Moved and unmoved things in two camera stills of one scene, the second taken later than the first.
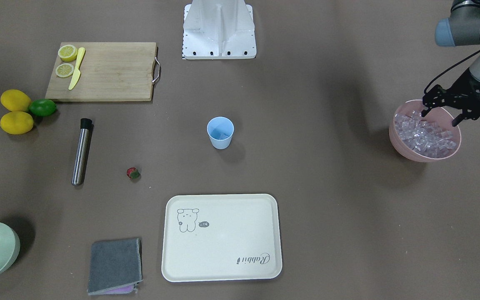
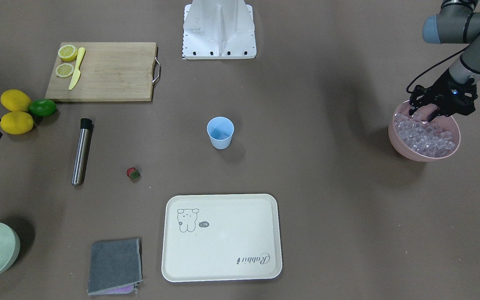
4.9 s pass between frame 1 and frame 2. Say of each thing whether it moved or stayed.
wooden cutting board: stayed
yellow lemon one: stayed
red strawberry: stayed
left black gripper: moved
